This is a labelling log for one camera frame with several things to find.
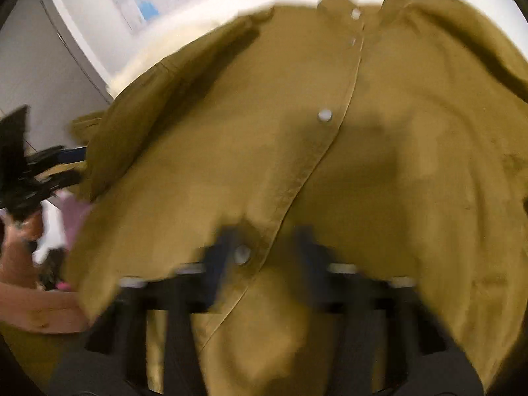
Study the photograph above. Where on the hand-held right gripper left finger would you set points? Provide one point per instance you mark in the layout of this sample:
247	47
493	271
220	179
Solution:
218	258

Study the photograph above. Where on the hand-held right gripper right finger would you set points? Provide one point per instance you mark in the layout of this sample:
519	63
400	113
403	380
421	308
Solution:
306	255

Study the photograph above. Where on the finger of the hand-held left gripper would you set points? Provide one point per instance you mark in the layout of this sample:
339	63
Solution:
57	181
62	154

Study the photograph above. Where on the mustard button-up shirt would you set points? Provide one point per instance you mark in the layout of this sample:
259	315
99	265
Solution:
371	165

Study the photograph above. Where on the person's left forearm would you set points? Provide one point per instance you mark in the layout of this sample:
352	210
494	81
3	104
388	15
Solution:
41	307

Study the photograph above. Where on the person's left hand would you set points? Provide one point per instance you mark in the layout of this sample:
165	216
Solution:
20	251

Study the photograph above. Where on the person's olive clothing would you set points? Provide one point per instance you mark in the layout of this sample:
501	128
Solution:
37	352

